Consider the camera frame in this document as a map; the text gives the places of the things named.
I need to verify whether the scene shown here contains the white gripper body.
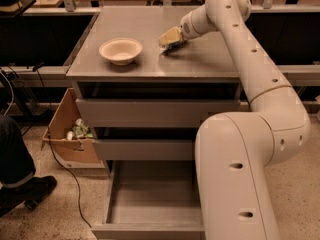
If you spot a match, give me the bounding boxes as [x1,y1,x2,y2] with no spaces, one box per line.
[180,5,216,40]

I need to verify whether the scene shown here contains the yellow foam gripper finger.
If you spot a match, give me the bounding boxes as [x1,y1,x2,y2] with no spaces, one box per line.
[158,27,185,48]

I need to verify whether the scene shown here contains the blue silver redbull can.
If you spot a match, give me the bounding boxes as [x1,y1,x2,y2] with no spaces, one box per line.
[162,41,186,53]

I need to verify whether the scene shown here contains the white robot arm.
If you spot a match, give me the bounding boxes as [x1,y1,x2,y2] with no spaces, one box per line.
[159,0,311,240]

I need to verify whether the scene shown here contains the grey drawer cabinet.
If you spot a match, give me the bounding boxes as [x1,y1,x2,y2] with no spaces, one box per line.
[67,6,241,145]

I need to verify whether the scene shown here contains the grey top drawer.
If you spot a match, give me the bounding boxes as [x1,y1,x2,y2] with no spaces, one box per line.
[76,99,240,128]

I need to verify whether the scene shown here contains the grey middle drawer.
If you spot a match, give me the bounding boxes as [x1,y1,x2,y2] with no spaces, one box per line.
[93,139,194,161]

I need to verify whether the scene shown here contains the grey open bottom drawer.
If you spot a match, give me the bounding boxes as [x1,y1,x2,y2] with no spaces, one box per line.
[92,161,206,240]

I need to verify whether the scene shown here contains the beige paper bowl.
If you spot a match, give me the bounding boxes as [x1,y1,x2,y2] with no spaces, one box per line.
[99,38,143,66]

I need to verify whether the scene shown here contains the crumpled items in box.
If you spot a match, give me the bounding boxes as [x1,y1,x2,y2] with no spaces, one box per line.
[66,118,93,140]

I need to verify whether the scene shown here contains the brown cardboard box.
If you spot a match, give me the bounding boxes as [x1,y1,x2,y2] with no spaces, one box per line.
[42,88,102,168]

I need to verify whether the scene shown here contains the person's dark trouser leg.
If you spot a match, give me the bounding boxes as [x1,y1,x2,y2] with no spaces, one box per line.
[0,115,36,188]

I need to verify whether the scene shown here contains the black shoe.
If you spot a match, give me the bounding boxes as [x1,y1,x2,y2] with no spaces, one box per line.
[0,176,57,217]

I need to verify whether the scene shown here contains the black floor cable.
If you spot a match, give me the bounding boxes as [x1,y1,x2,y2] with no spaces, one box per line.
[33,63,93,229]

